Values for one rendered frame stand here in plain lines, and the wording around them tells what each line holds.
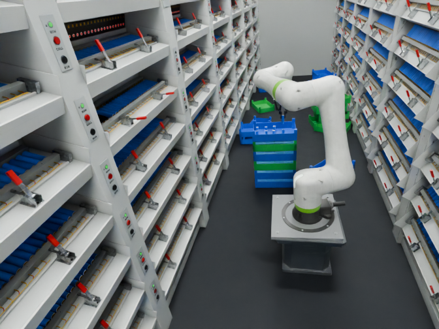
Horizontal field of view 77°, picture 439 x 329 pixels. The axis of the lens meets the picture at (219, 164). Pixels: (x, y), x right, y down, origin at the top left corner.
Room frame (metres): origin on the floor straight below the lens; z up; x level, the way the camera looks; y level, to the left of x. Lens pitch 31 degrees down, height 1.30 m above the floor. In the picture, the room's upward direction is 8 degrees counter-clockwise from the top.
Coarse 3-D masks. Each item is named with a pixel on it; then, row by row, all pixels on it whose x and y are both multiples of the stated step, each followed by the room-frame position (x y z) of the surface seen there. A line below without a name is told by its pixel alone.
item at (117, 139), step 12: (144, 72) 1.40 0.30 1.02; (156, 72) 1.38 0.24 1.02; (120, 84) 1.22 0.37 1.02; (168, 84) 1.37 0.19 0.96; (96, 96) 1.05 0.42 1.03; (168, 96) 1.24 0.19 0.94; (144, 108) 1.08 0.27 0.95; (156, 108) 1.11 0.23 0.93; (144, 120) 1.01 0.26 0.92; (120, 132) 0.88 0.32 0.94; (132, 132) 0.92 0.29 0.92; (108, 144) 0.78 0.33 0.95; (120, 144) 0.84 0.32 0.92
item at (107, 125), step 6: (162, 84) 1.31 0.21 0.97; (150, 90) 1.21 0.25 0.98; (156, 90) 1.25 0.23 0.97; (162, 90) 1.27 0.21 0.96; (144, 96) 1.14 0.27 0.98; (150, 96) 1.19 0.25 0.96; (132, 102) 1.07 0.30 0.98; (138, 102) 1.09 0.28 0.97; (144, 102) 1.11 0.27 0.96; (126, 108) 1.01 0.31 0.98; (132, 108) 1.03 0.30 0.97; (120, 114) 0.96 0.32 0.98; (126, 114) 0.99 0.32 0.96; (132, 114) 1.00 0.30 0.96; (108, 120) 0.90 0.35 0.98; (114, 120) 0.91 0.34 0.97; (102, 126) 0.86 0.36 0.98; (108, 126) 0.88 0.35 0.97; (114, 126) 0.89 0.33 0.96; (108, 132) 0.85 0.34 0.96
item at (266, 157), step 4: (296, 152) 1.65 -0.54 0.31; (256, 156) 1.71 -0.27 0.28; (260, 156) 1.70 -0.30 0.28; (264, 156) 1.70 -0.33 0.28; (268, 156) 1.69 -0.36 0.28; (272, 156) 1.68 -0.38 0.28; (276, 156) 1.68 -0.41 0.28; (280, 156) 1.67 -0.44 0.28; (284, 156) 1.66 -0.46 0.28; (288, 156) 1.66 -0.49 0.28; (292, 156) 1.65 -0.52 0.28; (296, 156) 1.65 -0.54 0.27; (256, 160) 1.71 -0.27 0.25; (260, 160) 1.70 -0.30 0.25; (264, 160) 1.70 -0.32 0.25; (268, 160) 1.69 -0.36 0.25; (272, 160) 1.68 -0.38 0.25; (276, 160) 1.68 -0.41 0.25; (280, 160) 1.67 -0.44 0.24; (284, 160) 1.66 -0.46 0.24; (288, 160) 1.66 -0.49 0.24; (292, 160) 1.65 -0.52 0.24; (296, 160) 1.65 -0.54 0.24
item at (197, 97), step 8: (200, 80) 2.01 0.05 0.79; (208, 80) 2.02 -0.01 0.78; (216, 80) 2.02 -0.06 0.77; (192, 88) 1.83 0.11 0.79; (200, 88) 1.89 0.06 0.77; (208, 88) 1.86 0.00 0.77; (192, 96) 1.60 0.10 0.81; (200, 96) 1.76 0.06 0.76; (208, 96) 1.82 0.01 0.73; (192, 104) 1.60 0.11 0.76; (200, 104) 1.63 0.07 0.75; (192, 112) 1.51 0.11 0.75; (192, 120) 1.49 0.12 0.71
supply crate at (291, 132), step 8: (264, 128) 1.89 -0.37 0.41; (272, 128) 1.87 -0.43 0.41; (280, 128) 1.86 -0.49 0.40; (288, 128) 1.84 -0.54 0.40; (256, 136) 1.71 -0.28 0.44; (264, 136) 1.69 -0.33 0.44; (272, 136) 1.68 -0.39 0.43; (280, 136) 1.67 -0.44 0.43; (288, 136) 1.66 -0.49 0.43; (296, 136) 1.65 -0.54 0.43
